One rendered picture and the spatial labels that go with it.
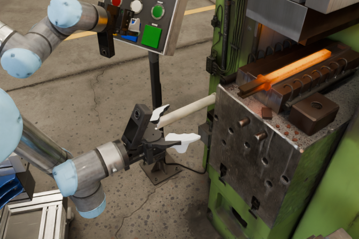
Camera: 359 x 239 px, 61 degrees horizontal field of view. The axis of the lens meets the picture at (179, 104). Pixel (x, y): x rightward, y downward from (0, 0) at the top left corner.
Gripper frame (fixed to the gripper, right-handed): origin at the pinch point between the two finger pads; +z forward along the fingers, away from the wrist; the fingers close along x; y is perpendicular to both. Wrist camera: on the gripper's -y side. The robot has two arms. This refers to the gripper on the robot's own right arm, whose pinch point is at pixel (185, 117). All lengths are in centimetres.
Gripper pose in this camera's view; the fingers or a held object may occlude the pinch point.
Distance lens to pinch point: 82.9
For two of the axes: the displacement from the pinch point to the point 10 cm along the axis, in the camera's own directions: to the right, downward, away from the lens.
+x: 5.6, 5.4, -6.3
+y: 0.0, 7.6, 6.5
